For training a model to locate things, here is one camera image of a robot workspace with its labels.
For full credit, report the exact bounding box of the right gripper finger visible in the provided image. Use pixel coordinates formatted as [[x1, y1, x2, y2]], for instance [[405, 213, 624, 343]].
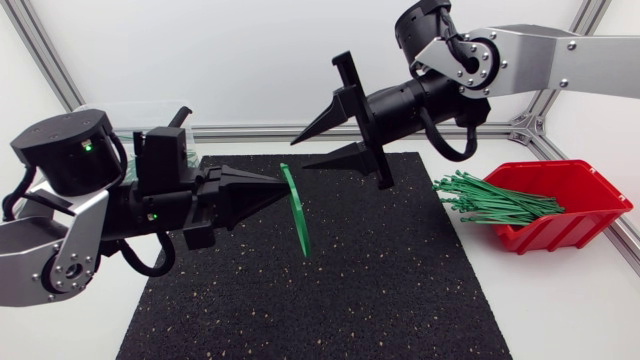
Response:
[[290, 85, 363, 147], [301, 141, 378, 176]]

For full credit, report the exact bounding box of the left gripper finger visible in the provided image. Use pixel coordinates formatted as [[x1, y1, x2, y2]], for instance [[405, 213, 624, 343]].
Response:
[[216, 165, 293, 232]]

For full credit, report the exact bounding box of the green cable tie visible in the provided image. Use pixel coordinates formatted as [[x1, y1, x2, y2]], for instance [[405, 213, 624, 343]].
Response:
[[279, 162, 313, 259]]

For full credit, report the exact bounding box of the clear plastic bin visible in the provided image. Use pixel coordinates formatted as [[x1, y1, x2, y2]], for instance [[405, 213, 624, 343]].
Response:
[[73, 101, 200, 184]]

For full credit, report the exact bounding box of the red plastic box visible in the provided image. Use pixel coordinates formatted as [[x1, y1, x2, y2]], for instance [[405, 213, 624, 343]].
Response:
[[483, 159, 635, 257]]

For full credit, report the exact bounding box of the black speckled mat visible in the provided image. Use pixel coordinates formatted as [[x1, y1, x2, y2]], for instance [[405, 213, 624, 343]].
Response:
[[115, 151, 514, 360]]

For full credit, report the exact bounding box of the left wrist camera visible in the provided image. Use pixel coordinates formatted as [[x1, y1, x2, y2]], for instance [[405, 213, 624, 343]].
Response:
[[132, 126, 190, 196]]

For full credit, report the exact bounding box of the black camera cable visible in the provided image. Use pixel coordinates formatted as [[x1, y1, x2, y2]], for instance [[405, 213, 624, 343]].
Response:
[[168, 105, 194, 129]]

